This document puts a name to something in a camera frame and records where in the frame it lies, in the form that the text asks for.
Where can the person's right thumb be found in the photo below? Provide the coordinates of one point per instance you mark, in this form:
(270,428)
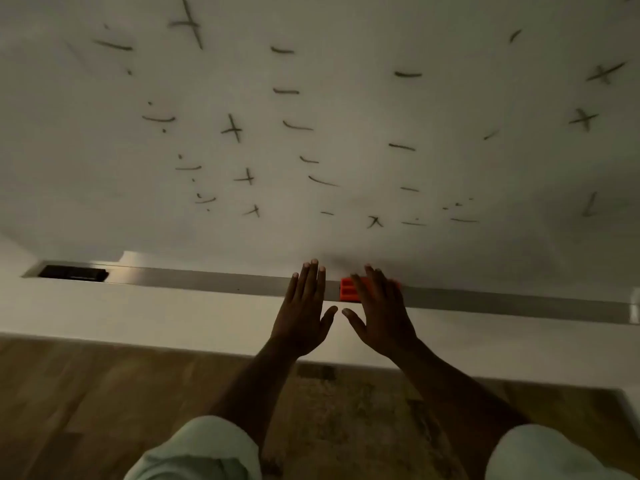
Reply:
(354,322)

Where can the grey metal board tray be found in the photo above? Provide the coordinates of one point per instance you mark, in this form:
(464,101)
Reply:
(210,282)

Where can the black board eraser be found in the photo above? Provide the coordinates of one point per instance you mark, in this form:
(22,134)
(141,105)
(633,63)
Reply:
(72,273)

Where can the person's right forearm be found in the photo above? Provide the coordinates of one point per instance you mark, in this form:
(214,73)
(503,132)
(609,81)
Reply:
(450,399)

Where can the person's left middle finger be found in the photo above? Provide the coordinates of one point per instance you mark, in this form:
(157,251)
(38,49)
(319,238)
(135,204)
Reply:
(312,282)

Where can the person's right middle finger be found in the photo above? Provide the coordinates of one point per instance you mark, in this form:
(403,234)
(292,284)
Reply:
(377,285)

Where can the person's left forearm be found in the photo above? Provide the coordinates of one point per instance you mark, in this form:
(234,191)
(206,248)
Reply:
(260,389)

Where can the white marker board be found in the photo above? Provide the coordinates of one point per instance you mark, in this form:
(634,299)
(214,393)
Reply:
(350,119)

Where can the person's white right sleeve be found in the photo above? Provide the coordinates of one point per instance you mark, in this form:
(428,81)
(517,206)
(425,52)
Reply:
(545,457)

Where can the person's left thumb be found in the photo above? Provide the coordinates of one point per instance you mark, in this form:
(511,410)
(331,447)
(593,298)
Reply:
(328,319)

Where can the person's white left sleeve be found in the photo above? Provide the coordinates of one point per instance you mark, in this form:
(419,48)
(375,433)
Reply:
(200,452)

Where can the person's right little finger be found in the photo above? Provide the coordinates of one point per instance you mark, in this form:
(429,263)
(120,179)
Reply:
(399,297)

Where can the patterned beige rug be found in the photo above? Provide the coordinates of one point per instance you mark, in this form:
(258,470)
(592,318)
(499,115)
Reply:
(350,424)

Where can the red board eraser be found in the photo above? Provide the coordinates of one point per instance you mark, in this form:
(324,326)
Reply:
(347,289)

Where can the person's left little finger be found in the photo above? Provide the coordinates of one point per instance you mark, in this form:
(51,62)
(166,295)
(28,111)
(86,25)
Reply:
(291,292)

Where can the person's right hand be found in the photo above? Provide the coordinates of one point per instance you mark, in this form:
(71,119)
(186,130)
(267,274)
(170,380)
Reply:
(385,319)

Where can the person's white sleeve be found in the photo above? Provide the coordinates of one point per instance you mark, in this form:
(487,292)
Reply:
(200,452)
(545,457)

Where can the person's left hand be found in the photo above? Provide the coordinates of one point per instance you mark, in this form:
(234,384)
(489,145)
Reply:
(299,324)

